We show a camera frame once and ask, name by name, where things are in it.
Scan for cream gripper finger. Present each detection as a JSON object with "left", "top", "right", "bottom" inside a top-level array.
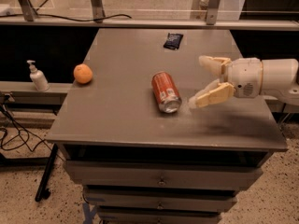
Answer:
[
  {"left": 199, "top": 56, "right": 232, "bottom": 77},
  {"left": 188, "top": 79, "right": 235, "bottom": 109}
]

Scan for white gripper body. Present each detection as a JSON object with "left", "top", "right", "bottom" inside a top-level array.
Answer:
[{"left": 224, "top": 58, "right": 263, "bottom": 98}]

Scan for red coke can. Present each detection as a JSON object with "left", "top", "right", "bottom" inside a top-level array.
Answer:
[{"left": 151, "top": 72, "right": 181, "bottom": 114}]

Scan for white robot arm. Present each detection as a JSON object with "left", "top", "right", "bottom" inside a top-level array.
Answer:
[{"left": 189, "top": 56, "right": 299, "bottom": 108}]

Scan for dark blue snack bag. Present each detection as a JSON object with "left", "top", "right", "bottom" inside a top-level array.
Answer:
[{"left": 164, "top": 33, "right": 183, "bottom": 50}]

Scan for grey drawer cabinet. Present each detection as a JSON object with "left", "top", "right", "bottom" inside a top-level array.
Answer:
[{"left": 48, "top": 29, "right": 287, "bottom": 218}]

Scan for orange fruit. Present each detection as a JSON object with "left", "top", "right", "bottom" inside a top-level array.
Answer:
[{"left": 73, "top": 63, "right": 93, "bottom": 84}]

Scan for top grey drawer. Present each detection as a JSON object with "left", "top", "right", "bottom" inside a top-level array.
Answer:
[{"left": 64, "top": 161, "right": 263, "bottom": 190}]

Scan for grey drawer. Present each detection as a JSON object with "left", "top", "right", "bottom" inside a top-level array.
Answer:
[
  {"left": 98, "top": 208, "right": 220, "bottom": 224},
  {"left": 64, "top": 161, "right": 263, "bottom": 190},
  {"left": 84, "top": 189, "right": 236, "bottom": 213}
]

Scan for middle grey drawer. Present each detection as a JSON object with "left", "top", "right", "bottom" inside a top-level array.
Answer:
[{"left": 84, "top": 189, "right": 236, "bottom": 213}]

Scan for bottom grey drawer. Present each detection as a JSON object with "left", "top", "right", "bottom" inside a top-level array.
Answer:
[{"left": 98, "top": 208, "right": 220, "bottom": 224}]

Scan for white pump soap bottle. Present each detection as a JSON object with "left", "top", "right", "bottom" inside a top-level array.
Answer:
[{"left": 27, "top": 60, "right": 50, "bottom": 91}]

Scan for black stand leg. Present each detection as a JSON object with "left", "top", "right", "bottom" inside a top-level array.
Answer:
[{"left": 35, "top": 145, "right": 58, "bottom": 203}]

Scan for black cable on ledge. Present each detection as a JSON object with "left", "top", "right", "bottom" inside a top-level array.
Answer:
[{"left": 0, "top": 12, "right": 133, "bottom": 22}]

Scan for grey metal railing frame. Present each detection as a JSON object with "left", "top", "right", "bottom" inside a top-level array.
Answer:
[{"left": 0, "top": 0, "right": 299, "bottom": 32}]

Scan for black cables on floor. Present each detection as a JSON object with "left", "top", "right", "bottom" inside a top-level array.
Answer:
[{"left": 0, "top": 91, "right": 57, "bottom": 154}]

